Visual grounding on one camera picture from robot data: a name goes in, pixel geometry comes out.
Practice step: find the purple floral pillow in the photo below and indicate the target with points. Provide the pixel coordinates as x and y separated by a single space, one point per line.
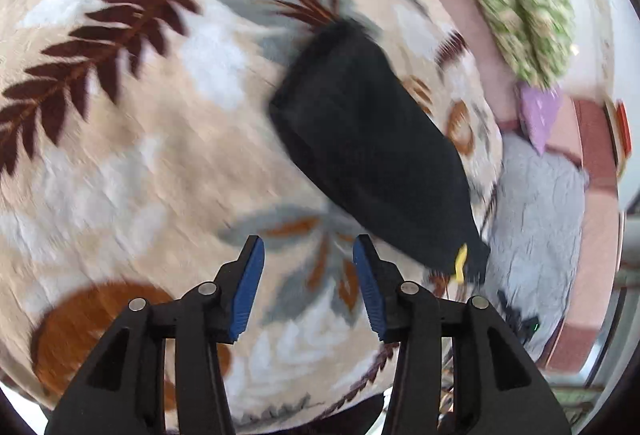
540 112

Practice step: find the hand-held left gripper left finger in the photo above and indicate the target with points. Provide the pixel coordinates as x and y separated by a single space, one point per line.
249 287

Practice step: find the black pants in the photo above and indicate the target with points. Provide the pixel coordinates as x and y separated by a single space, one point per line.
360 135

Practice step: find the leaf-print fleece blanket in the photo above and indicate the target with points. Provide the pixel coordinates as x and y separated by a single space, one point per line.
150 165

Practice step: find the pink quilted mattress cover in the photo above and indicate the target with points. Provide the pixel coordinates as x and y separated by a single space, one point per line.
600 240

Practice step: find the grey quilted cushion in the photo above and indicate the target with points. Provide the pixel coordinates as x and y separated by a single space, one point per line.
535 225

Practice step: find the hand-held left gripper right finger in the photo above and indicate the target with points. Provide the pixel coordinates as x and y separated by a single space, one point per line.
369 287

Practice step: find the stack of books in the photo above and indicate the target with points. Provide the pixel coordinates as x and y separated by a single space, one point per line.
621 125

